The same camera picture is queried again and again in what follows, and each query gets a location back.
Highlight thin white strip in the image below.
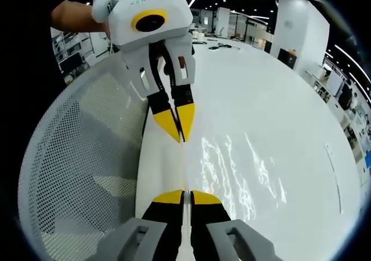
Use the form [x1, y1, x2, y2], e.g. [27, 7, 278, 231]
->
[323, 143, 343, 215]

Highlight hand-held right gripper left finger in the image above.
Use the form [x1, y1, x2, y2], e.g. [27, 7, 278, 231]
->
[95, 190, 186, 261]

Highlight black cabinet box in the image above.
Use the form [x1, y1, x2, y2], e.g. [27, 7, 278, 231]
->
[277, 48, 299, 69]

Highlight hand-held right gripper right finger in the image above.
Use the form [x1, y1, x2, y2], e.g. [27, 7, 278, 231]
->
[190, 190, 283, 261]

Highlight clear food packaging bag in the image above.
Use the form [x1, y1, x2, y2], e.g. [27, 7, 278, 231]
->
[181, 132, 290, 227]

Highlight black tools on table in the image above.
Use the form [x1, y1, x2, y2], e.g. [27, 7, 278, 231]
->
[206, 39, 242, 52]

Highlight wide white pillar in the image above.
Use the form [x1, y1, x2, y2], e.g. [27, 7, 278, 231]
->
[273, 0, 331, 70]

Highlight white mesh basket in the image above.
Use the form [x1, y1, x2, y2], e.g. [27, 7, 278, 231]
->
[17, 60, 151, 261]

